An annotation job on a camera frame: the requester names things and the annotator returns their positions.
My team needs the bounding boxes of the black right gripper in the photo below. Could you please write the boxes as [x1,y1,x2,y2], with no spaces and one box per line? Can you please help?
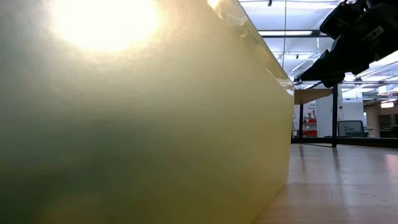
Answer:
[299,2,398,89]

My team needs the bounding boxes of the yellow translucent plastic bin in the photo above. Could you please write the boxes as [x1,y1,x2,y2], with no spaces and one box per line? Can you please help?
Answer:
[0,0,295,224]

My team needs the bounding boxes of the wooden shelf riser black legs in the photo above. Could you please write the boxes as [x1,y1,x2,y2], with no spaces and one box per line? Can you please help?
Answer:
[294,83,343,149]

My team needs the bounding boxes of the dark computer monitor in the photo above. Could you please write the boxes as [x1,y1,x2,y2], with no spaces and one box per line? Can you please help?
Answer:
[338,120,366,138]

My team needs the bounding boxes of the red cabinet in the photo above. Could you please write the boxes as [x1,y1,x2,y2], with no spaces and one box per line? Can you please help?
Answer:
[303,117,318,138]

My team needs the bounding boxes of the ceiling light panel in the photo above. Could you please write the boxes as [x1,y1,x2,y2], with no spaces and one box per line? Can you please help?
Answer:
[257,30,313,37]

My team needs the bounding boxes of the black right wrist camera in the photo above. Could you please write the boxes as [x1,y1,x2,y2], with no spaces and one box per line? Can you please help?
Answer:
[319,0,370,40]

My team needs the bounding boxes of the thin hanging cord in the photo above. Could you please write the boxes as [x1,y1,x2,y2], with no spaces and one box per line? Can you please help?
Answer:
[281,0,287,70]

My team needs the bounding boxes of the black aluminium table frame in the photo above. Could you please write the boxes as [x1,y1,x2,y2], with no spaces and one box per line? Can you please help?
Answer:
[291,136,398,149]

